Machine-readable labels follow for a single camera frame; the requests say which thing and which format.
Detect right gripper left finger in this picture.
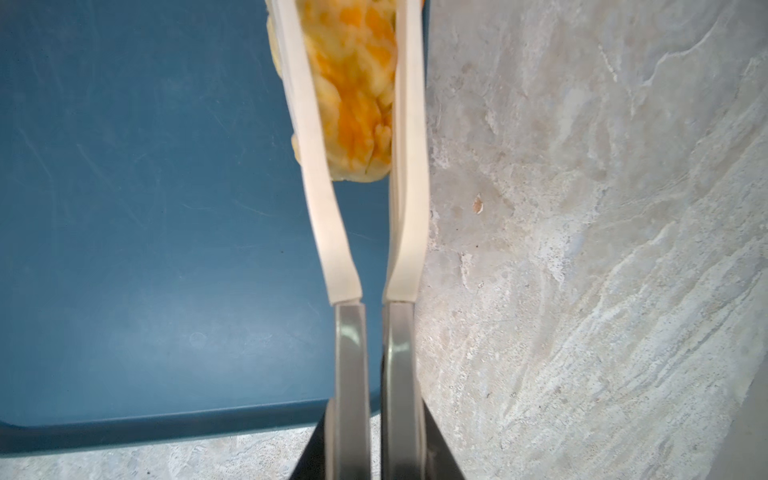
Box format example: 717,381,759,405
289,415,326,480

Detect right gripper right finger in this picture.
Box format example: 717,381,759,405
421,400,465,480

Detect white slotted tongs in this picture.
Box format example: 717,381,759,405
267,1,430,479

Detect striped bread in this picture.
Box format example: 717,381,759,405
296,0,398,183

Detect teal tray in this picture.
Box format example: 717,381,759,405
1,1,385,457

